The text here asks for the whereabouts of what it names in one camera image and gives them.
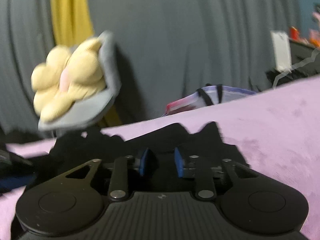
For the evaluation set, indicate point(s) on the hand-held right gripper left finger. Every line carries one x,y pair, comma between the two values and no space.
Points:
146,161

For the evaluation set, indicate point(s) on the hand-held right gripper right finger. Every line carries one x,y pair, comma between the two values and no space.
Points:
179,161

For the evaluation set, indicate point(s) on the black garment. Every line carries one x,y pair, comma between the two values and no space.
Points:
200,136

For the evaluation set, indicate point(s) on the blue white printed bag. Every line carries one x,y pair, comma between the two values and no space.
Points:
212,96

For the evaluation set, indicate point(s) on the purple plush blanket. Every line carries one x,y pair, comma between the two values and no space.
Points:
275,130

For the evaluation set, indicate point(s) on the grey cushion with cream paw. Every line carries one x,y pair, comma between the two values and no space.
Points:
75,80

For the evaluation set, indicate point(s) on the grey curtain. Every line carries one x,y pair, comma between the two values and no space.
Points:
175,30

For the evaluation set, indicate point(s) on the dark blue cloth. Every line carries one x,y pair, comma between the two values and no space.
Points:
13,177

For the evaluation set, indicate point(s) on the white box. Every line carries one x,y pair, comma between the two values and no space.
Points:
281,50

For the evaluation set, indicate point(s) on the dark object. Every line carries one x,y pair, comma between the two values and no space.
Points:
303,52

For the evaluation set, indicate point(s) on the yellow curtain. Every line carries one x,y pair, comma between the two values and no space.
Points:
71,12

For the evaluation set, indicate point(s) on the red orange packets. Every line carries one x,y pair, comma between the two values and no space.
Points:
298,35

